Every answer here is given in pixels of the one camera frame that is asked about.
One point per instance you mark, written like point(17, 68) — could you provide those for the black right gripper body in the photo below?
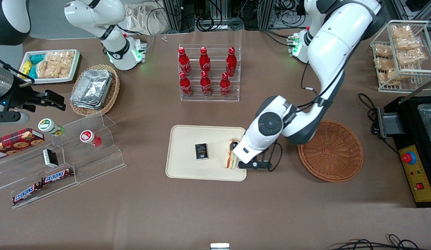
point(23, 98)

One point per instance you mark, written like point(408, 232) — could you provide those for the triangular sandwich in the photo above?
point(229, 162)

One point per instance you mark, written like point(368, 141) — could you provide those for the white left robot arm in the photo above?
point(333, 41)

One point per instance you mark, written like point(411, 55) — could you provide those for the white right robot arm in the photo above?
point(114, 45)

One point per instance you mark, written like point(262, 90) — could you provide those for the white rectangular snack tray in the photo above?
point(52, 80)

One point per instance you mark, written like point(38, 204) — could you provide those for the beige plastic tray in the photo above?
point(187, 170)

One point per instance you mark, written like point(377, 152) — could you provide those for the light oval wicker basket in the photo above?
point(113, 93)

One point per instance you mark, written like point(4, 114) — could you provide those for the brown wicker basket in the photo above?
point(333, 156)

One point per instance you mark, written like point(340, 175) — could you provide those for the green lid drink bottle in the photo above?
point(48, 126)

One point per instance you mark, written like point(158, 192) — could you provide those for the teal snack pack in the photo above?
point(32, 72)
point(37, 58)

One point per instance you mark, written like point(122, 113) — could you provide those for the clear rice cracker bag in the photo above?
point(64, 60)
point(45, 69)

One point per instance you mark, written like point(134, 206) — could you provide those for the yellow snack pack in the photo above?
point(25, 67)

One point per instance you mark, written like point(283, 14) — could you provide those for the aluminium foil container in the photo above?
point(92, 86)
point(84, 105)

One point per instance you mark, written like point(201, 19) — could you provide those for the small black card box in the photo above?
point(201, 151)

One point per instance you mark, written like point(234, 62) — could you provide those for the red cookie box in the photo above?
point(17, 142)

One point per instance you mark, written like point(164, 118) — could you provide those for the red lid drink bottle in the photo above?
point(88, 137)

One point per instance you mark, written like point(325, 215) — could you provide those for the black and white small box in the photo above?
point(50, 158)

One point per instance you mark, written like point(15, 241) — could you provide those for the clear acrylic bottle rack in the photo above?
point(215, 93)

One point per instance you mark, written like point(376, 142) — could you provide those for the red cola bottle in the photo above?
point(184, 62)
point(205, 85)
point(204, 61)
point(225, 86)
point(185, 86)
point(231, 62)

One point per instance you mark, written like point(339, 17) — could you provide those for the snickers chocolate bar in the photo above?
point(57, 176)
point(26, 193)

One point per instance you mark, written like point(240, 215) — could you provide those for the clear acrylic stepped stand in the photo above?
point(97, 166)

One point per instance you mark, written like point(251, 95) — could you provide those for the small silver white device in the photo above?
point(219, 247)

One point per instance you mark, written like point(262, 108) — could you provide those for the beige cloth bag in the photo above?
point(142, 17)

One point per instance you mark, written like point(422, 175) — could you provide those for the clear fried snack bag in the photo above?
point(401, 32)
point(408, 44)
point(412, 56)
point(392, 74)
point(383, 50)
point(385, 63)

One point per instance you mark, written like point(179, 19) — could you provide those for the black appliance with metal pan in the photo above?
point(410, 121)

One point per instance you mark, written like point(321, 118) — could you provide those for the yellow control box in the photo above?
point(422, 189)

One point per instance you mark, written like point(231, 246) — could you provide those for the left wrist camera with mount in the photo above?
point(253, 165)

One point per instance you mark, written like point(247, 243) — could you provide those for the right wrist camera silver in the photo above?
point(10, 117)

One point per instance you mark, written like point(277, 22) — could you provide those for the aluminium frame rack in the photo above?
point(271, 14)

